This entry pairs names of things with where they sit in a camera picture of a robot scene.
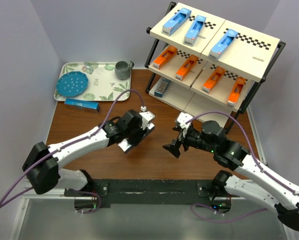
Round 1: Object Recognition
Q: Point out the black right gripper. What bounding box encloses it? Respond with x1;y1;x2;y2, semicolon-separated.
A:
163;124;216;158

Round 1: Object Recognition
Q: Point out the blue silver R&O toothpaste box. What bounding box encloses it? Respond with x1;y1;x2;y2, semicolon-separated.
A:
64;98;100;112

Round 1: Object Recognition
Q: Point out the orange Curaprox box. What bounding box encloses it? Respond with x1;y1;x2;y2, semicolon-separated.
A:
175;54;199;81
153;45;178;70
226;77;247;107

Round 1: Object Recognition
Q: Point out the orange Curaprox box flap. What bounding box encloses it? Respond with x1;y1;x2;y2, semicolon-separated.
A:
202;66;226;94

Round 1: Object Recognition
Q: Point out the light blue Curaprox box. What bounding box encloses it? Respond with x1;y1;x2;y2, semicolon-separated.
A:
162;8;192;36
208;29;239;61
183;15;207;47

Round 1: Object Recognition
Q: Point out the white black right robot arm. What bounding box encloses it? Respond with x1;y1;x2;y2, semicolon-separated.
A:
163;120;299;231

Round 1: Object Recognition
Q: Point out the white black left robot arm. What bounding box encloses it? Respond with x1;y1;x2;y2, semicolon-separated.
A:
22;109;155;196

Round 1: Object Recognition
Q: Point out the cream three tier shelf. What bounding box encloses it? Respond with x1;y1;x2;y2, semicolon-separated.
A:
145;2;286;131

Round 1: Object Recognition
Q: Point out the grey ceramic mug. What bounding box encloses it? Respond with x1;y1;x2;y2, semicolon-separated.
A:
114;60;135;80

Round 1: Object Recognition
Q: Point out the leaf patterned serving tray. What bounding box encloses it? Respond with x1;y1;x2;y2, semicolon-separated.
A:
59;61;131;102

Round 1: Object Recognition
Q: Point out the teal dotted plate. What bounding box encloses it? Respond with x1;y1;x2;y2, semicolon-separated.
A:
56;71;89;98

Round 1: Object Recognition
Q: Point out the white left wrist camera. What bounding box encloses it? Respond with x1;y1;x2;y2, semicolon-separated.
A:
139;105;155;130

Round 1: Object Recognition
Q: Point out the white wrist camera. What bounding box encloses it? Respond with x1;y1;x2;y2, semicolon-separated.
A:
139;105;155;130
175;112;193;132

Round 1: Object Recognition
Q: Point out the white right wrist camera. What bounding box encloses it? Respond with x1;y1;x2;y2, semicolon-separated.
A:
175;112;193;132

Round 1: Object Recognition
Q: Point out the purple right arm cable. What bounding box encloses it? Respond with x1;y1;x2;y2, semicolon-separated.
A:
184;111;299;224

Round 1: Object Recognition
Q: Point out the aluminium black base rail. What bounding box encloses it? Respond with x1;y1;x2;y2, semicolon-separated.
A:
9;112;297;240

